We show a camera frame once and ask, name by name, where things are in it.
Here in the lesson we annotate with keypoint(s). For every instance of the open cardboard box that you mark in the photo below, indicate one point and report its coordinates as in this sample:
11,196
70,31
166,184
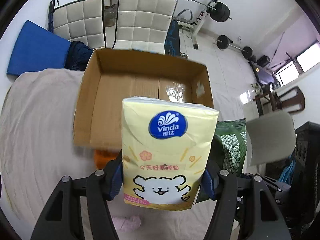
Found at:
113,75

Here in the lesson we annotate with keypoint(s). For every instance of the yellow Vinda tissue pack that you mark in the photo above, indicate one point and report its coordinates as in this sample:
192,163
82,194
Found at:
165,149

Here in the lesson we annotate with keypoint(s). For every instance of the white quilted chair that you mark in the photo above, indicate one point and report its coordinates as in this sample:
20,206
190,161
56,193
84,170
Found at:
82,21
143,24

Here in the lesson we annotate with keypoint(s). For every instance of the floor barbell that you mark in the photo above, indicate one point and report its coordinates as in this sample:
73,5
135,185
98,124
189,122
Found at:
223,42

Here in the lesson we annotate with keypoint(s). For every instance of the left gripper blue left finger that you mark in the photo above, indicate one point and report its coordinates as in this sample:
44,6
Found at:
61,215

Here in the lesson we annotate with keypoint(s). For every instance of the blue foam mat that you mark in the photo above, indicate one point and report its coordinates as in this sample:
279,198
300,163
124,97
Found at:
37,49

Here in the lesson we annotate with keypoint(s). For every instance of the white quilted chair right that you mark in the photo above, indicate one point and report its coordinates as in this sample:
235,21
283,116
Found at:
143,24

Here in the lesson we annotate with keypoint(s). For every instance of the lilac cloth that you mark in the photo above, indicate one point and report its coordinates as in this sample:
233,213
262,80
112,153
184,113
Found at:
128,224

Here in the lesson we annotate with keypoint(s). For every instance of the orange snack packet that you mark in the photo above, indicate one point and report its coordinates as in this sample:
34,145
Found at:
102,157

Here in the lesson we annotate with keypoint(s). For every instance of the dark wooden chair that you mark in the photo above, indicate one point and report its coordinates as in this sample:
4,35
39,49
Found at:
298,100

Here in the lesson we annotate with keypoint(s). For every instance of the grey wrinkled table cloth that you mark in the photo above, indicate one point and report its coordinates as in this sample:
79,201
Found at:
37,150

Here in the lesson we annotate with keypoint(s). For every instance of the black speaker box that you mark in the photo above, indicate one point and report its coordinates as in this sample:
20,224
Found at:
263,61

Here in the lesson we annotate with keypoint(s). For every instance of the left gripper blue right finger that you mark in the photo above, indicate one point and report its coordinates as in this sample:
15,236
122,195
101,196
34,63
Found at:
247,199

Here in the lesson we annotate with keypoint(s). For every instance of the white quilted chair left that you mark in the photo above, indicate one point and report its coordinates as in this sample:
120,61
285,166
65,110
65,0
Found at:
82,21

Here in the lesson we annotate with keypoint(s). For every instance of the green snack bag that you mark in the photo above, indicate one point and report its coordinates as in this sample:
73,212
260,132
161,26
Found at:
228,151

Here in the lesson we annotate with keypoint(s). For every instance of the grey plastic chair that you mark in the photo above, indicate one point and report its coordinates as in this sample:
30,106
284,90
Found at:
271,138

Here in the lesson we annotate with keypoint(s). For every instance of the black blue weight bench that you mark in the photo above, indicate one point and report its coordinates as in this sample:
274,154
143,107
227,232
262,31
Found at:
172,41

